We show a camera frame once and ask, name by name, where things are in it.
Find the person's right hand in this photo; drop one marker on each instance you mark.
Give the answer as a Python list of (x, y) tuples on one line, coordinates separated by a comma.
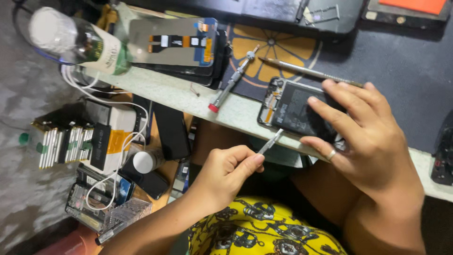
[(375, 152)]

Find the person's left hand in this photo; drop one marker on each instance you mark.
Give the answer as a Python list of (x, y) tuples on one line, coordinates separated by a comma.
[(217, 177)]

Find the thin metal pry tool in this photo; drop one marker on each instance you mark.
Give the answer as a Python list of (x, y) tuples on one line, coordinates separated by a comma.
[(270, 142)]

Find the black smartphone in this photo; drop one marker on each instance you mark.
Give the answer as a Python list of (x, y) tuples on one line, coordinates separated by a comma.
[(293, 106), (148, 182)]

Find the black rectangular device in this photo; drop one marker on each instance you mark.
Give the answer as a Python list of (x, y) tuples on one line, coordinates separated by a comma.
[(171, 131)]

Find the black gadget with red buttons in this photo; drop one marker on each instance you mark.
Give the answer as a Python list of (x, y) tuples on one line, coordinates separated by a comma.
[(442, 155)]

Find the yellow patterned garment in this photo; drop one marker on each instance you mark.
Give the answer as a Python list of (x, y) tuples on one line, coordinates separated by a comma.
[(262, 230)]

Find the white round container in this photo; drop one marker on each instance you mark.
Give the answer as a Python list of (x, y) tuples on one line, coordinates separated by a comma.
[(145, 162)]

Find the dark mat with orange print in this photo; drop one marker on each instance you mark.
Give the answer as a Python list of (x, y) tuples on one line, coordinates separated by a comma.
[(389, 63)]

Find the silver screwdriver with red tip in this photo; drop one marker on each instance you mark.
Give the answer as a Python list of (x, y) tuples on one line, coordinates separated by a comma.
[(231, 83)]

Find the clear plastic box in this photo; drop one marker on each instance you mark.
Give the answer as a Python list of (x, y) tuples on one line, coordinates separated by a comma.
[(129, 212)]

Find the stack of black phone screens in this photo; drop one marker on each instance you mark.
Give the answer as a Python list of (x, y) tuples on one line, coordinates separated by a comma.
[(216, 76)]

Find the slim metal brass-tipped tool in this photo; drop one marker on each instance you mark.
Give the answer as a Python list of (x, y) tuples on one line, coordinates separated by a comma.
[(311, 72)]

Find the white box with orange label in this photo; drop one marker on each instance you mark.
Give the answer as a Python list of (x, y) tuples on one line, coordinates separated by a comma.
[(118, 131)]

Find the black flat battery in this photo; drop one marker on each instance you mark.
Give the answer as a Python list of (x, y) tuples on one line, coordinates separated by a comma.
[(101, 147)]

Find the black marker pen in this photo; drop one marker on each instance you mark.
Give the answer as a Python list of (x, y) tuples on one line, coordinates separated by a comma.
[(109, 234)]

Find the black case with orange top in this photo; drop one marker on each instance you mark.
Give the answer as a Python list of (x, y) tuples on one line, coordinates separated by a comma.
[(407, 12)]

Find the pile of phone batteries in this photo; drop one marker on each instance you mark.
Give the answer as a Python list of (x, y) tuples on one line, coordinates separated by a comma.
[(60, 145)]

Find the red stool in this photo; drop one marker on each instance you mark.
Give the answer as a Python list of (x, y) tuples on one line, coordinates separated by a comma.
[(70, 242)]

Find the black tray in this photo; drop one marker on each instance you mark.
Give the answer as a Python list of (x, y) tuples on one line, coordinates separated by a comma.
[(247, 14)]

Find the green glass bottle white cap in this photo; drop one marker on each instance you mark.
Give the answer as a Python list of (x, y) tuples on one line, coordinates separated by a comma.
[(88, 42)]

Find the yellow tool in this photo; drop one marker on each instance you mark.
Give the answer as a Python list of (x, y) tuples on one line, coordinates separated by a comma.
[(106, 17)]

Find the stripped phone frame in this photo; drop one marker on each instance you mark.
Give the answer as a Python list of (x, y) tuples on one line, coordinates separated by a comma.
[(88, 203)]

